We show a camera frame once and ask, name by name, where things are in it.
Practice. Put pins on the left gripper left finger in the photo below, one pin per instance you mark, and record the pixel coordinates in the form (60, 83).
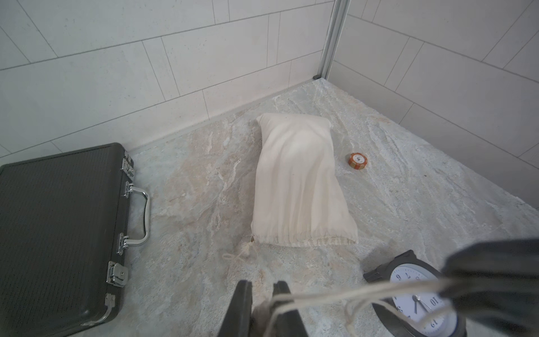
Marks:
(237, 320)

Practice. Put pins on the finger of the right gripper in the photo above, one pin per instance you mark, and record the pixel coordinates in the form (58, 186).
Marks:
(496, 284)

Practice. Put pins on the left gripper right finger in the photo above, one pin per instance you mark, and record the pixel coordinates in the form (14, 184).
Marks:
(289, 324)

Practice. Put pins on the cream cloth bag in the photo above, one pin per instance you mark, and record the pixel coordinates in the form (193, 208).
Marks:
(265, 315)
(298, 200)

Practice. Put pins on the black alarm clock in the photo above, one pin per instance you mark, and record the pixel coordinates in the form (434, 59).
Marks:
(407, 267)

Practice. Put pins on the orange poker chip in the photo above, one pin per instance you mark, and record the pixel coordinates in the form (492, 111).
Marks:
(357, 161)

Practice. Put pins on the black briefcase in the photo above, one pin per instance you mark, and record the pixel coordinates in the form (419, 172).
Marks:
(64, 236)

